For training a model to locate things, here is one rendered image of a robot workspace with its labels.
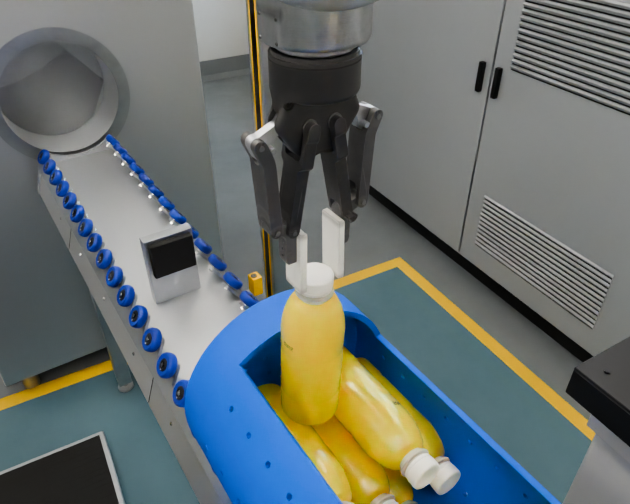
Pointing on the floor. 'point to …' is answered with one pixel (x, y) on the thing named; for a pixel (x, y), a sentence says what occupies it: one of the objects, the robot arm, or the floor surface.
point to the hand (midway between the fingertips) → (314, 251)
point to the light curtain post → (276, 279)
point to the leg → (114, 354)
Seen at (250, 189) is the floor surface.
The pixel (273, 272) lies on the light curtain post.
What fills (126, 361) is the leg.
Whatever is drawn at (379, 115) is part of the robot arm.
